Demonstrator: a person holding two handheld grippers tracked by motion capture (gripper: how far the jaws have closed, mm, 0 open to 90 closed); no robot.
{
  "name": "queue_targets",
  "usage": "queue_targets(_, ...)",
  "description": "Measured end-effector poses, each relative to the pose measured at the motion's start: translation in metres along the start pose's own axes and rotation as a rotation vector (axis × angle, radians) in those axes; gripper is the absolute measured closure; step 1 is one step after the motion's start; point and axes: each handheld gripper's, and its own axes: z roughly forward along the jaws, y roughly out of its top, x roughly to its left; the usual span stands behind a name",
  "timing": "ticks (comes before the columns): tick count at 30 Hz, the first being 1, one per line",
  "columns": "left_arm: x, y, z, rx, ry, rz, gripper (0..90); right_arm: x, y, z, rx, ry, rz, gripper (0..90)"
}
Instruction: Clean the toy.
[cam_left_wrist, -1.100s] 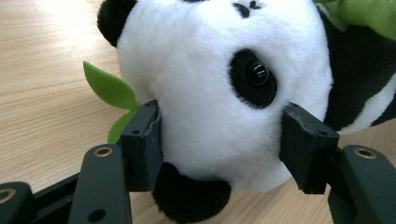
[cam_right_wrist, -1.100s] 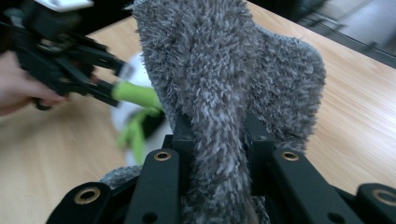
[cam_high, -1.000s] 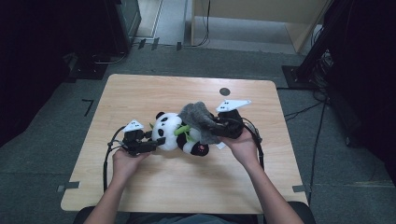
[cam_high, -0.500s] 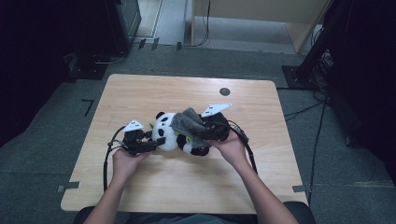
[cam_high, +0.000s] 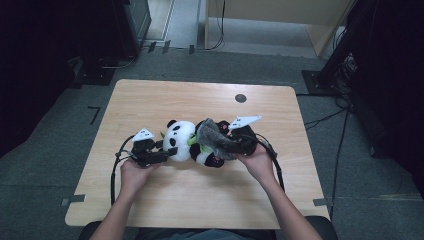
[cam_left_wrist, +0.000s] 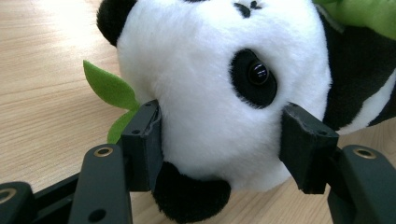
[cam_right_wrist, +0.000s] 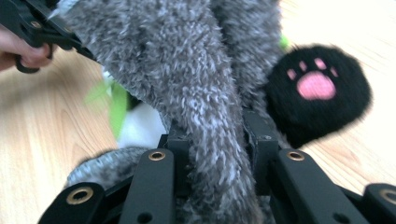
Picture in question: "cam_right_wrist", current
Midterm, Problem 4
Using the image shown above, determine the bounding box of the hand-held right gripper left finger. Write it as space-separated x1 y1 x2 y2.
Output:
158 124 192 197

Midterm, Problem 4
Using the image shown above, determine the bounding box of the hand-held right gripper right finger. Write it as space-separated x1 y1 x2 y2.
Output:
242 108 279 197

